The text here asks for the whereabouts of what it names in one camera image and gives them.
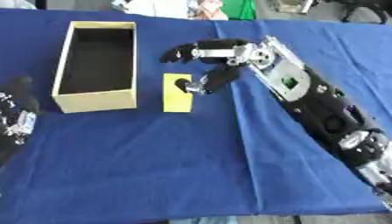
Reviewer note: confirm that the black chair base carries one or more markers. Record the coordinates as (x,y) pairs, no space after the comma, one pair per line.
(365,7)

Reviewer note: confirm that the silver and black right robot arm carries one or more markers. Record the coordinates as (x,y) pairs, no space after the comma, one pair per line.
(316,105)

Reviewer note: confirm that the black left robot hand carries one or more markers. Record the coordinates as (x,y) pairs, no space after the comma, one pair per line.
(14,116)

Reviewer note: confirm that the yellow rectangular block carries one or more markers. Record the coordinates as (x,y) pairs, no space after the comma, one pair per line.
(176,99)

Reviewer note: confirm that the tan cardboard box, dark inside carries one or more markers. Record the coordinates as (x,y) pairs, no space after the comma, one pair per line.
(97,65)

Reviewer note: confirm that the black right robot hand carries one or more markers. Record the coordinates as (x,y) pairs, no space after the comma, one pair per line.
(217,48)

